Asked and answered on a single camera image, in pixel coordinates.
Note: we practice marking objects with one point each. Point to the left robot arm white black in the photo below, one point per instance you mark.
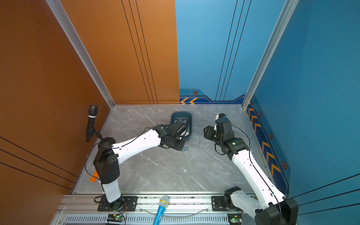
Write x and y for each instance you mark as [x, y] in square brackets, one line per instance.
[111, 154]

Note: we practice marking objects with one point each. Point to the left green circuit board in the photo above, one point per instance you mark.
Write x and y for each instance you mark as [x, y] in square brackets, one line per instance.
[115, 219]

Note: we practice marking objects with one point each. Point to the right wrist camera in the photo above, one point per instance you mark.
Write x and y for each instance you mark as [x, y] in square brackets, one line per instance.
[221, 118]

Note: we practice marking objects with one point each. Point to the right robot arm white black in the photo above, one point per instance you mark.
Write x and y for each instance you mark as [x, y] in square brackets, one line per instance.
[270, 206]

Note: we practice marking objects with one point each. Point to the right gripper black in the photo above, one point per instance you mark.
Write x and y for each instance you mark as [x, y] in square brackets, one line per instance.
[207, 134]

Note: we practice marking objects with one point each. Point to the orange plastic tag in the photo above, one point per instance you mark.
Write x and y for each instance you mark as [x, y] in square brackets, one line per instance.
[94, 177]

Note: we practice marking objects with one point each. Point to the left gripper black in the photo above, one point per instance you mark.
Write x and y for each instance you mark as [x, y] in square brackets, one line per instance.
[180, 147]

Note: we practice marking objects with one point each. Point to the green circuit board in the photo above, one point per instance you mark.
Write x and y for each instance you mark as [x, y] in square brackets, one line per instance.
[115, 219]
[234, 219]

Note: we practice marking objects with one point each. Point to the blue handheld microphone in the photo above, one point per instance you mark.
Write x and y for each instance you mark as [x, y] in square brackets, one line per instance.
[163, 204]

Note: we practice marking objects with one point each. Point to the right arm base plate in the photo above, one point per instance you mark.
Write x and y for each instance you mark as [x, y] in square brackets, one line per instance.
[218, 204]

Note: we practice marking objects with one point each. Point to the black microphone on stand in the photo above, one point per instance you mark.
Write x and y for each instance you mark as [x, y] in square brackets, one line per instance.
[90, 129]

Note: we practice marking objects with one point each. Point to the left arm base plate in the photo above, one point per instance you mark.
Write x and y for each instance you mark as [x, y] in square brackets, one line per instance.
[124, 204]

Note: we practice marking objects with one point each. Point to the right green circuit board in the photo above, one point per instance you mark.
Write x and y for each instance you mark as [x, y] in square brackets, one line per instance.
[234, 219]

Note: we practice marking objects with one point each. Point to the dark teal storage box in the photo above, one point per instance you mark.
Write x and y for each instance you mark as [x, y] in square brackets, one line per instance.
[185, 118]

